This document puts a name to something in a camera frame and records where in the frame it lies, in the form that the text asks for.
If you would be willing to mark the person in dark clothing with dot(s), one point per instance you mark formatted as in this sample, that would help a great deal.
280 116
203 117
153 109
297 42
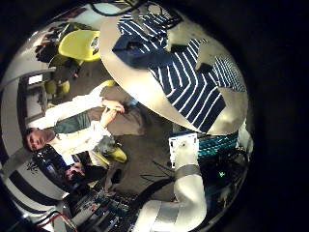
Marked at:
51 164

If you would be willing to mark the olive green chair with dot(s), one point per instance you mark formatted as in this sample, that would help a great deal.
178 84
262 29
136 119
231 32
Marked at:
59 60

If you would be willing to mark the yellow-green round stool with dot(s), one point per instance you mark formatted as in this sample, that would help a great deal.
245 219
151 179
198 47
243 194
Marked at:
61 87

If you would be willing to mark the yellow-green office chair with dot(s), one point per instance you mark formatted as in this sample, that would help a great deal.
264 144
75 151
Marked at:
116 155

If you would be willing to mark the black backpack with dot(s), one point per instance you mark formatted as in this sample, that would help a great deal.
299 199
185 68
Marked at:
46 52

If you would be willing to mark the grey desk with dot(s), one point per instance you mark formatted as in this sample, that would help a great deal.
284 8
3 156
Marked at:
24 96

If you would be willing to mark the large yellow plastic chair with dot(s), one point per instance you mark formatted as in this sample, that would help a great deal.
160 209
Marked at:
77 45

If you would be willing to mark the navy white striped shirt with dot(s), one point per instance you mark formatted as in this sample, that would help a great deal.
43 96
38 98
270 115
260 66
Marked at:
190 93

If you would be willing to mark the person in white jacket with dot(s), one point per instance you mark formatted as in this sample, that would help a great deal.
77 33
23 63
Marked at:
80 106

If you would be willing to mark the cluttered electronics bench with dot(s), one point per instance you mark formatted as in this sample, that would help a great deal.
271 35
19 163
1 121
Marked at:
103 209

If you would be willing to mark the small blue item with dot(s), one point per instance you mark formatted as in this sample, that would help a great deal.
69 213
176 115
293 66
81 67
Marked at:
132 103

